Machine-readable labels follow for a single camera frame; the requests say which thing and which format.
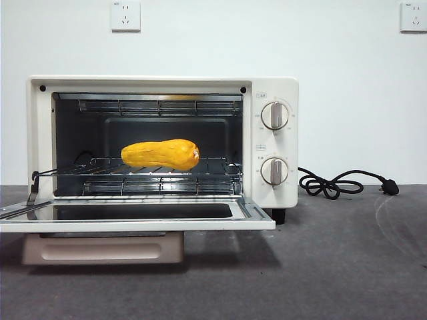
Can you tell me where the yellow corn cob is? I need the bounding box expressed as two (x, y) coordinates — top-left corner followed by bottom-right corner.
(120, 138), (201, 169)

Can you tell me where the glass oven door with handle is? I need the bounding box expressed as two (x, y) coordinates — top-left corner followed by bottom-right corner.
(0, 195), (277, 266)

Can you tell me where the cream oven knob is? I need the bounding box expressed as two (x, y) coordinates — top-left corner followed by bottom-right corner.
(260, 102), (290, 131)
(260, 158), (289, 186)

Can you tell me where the cream Toshiba toaster oven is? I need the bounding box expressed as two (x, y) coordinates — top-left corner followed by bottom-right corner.
(27, 75), (300, 225)

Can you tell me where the metal wire oven rack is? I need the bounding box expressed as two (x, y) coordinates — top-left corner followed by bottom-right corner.
(33, 157), (243, 177)

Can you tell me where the white wall socket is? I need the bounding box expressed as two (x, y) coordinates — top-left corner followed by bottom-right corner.
(111, 1), (141, 33)
(400, 2), (427, 34)

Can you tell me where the black power cable with plug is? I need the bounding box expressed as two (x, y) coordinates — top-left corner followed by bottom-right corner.
(296, 167), (400, 200)

